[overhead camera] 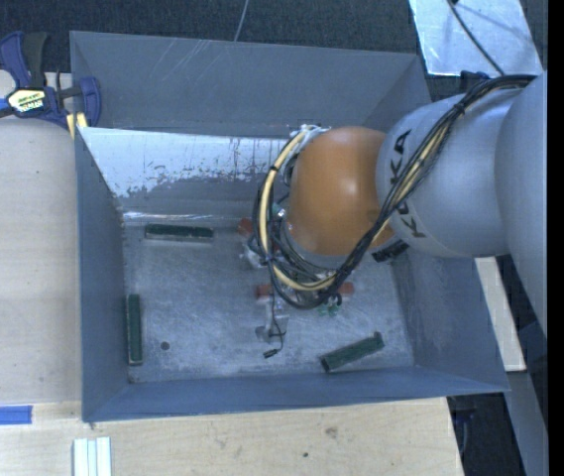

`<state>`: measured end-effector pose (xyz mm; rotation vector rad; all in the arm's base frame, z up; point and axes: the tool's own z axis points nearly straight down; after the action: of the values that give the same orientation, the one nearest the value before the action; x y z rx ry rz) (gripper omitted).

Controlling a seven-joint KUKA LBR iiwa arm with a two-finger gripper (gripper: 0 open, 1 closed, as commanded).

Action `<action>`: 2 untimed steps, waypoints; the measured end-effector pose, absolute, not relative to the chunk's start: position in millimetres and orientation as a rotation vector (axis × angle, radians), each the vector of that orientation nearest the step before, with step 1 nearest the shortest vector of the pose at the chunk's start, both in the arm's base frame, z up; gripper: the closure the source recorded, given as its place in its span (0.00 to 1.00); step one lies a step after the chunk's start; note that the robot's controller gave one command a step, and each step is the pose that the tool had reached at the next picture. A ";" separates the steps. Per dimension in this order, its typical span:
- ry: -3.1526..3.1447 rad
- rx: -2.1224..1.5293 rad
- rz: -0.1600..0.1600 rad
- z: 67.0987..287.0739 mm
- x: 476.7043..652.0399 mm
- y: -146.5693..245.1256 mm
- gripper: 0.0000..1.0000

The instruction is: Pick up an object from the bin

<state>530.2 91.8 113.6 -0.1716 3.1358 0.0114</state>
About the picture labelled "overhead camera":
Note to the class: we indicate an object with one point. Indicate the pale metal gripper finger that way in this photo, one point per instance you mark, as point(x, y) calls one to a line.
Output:
point(274, 326)
point(252, 256)

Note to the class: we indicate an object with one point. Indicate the grey metal bin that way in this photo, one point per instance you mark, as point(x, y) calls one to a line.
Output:
point(202, 285)

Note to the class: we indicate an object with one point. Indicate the dark green flat block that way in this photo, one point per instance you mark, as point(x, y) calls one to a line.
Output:
point(178, 231)
point(352, 352)
point(134, 330)

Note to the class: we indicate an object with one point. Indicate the pale wood board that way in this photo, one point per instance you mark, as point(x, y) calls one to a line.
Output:
point(29, 266)

